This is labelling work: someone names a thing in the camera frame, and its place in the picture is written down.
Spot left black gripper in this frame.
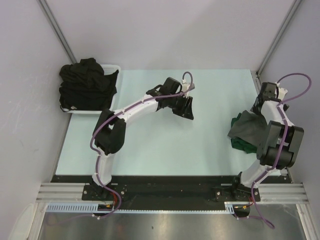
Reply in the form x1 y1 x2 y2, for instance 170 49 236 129
166 93 193 120

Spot grey t shirt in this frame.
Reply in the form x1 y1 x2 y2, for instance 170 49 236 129
231 111 267 147

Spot white plastic basket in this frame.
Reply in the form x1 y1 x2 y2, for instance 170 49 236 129
60 64 123 115

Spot black t shirts pile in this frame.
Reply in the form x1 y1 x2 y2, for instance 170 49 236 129
59 57 120 112

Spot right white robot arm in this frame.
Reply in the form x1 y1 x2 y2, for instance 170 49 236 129
230 82 304 201

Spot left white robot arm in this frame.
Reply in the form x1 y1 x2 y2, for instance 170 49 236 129
90 71 195 200

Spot green folded t shirt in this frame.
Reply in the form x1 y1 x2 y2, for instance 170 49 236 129
228 110 257 154

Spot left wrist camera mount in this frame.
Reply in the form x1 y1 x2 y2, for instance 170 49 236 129
181 79 195 98

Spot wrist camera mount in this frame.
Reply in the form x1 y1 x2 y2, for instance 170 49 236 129
275 82 288 101
181 79 195 98

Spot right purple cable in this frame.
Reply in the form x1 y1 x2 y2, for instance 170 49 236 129
249 72 313 230

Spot purple cable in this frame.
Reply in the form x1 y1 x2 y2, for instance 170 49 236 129
46 71 196 227
249 72 313 230

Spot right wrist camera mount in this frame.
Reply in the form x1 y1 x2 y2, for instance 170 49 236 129
275 82 288 101

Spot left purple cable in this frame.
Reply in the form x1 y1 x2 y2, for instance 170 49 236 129
46 71 196 227

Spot aluminium frame rail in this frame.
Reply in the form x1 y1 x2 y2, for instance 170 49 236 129
36 183 309 204

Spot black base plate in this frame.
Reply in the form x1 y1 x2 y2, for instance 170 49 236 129
51 175 290 213

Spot light blue cable duct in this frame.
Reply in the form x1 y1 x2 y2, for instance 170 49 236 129
46 203 235 214

